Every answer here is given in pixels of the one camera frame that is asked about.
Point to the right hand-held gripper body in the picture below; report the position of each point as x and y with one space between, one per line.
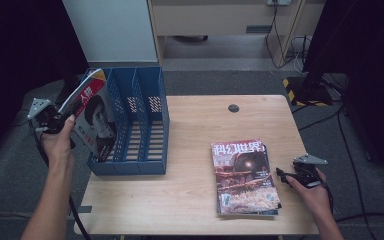
305 173

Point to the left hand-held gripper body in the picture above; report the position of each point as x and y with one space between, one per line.
45 115

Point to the portrait cover magazine red title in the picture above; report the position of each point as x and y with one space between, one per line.
96 116

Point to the dark blue cover magazine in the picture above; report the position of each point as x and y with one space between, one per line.
246 215

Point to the blue plastic file rack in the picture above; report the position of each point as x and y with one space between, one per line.
140 133

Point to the person's right hand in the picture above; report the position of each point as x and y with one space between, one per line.
313 196

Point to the person's left hand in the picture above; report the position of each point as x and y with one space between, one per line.
58 143

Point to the black stand base yellow stripes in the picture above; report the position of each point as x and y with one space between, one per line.
308 91
65 93

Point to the dark round table grommet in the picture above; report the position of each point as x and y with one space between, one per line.
233 108

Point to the white cabinet panel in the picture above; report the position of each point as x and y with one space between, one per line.
113 30

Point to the grey tape strip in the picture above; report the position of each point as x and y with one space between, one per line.
86 209

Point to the white wall socket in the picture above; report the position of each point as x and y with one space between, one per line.
278 2

